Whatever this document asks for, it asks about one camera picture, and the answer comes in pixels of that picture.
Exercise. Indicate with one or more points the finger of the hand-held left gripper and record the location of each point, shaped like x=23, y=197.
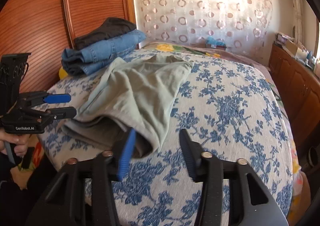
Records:
x=58, y=98
x=62, y=113

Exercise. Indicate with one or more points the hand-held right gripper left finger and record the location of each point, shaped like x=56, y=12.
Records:
x=126, y=156

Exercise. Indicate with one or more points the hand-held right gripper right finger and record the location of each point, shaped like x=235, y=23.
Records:
x=190, y=158

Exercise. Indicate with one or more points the grey-green pants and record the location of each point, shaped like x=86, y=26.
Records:
x=140, y=83

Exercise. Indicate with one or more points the folded black pants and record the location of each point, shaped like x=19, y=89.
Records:
x=107, y=30

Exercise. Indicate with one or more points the person's left hand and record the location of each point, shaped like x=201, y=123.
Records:
x=21, y=148

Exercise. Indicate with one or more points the yellow plush toy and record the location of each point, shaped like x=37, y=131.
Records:
x=62, y=73

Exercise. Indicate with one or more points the blue floral cloth cover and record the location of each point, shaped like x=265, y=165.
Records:
x=225, y=116

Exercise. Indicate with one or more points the folded blue jeans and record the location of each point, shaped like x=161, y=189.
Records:
x=105, y=48

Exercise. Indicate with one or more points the wooden slatted wardrobe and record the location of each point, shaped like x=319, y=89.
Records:
x=50, y=16

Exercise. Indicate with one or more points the colourful floral blanket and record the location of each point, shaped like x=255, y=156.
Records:
x=175, y=47

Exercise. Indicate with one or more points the blue plastic bag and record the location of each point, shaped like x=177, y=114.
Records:
x=212, y=41

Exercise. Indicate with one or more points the wooden low cabinet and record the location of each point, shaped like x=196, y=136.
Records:
x=292, y=83

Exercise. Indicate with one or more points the open cardboard box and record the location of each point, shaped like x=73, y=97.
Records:
x=296, y=50

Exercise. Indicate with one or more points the sheer curtain with circles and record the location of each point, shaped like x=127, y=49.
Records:
x=200, y=6

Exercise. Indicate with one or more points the stack of papers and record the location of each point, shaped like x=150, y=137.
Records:
x=283, y=37

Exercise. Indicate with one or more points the white window curtain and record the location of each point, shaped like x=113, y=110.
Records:
x=298, y=6

